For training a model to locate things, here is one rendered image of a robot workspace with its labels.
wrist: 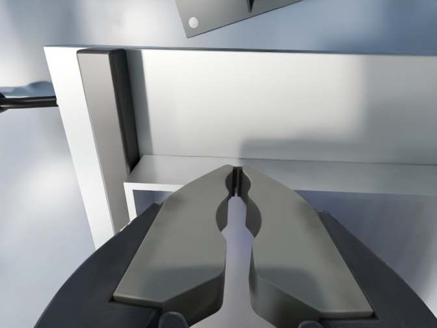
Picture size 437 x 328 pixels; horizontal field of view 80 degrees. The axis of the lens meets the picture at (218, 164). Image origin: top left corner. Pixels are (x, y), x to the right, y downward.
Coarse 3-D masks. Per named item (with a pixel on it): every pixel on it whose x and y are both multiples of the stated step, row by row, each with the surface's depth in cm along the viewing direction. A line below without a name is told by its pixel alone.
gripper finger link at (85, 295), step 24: (144, 216) 9; (120, 240) 8; (96, 264) 7; (120, 264) 7; (72, 288) 7; (96, 288) 7; (48, 312) 6; (72, 312) 6; (96, 312) 6; (120, 312) 6; (144, 312) 6
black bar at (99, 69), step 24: (96, 48) 13; (120, 48) 14; (96, 72) 13; (120, 72) 14; (96, 96) 13; (120, 96) 14; (96, 120) 14; (120, 120) 14; (96, 144) 15; (120, 144) 15; (120, 168) 15; (120, 192) 16; (120, 216) 17
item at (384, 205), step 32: (160, 160) 16; (192, 160) 16; (224, 160) 16; (256, 160) 17; (288, 160) 17; (128, 192) 14; (160, 192) 18; (320, 192) 14; (352, 192) 13; (384, 192) 13; (416, 192) 14; (352, 224) 18; (384, 224) 18; (416, 224) 18; (384, 256) 20; (416, 256) 19; (224, 288) 22; (416, 288) 21; (224, 320) 24; (256, 320) 24
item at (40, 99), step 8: (0, 96) 96; (40, 96) 99; (48, 96) 99; (56, 96) 100; (0, 104) 95; (8, 104) 96; (16, 104) 96; (24, 104) 96; (32, 104) 97; (40, 104) 98; (48, 104) 99; (56, 104) 100; (0, 112) 97
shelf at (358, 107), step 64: (64, 64) 15; (128, 64) 15; (192, 64) 14; (256, 64) 14; (320, 64) 14; (384, 64) 14; (64, 128) 17; (192, 128) 16; (256, 128) 16; (320, 128) 16; (384, 128) 15
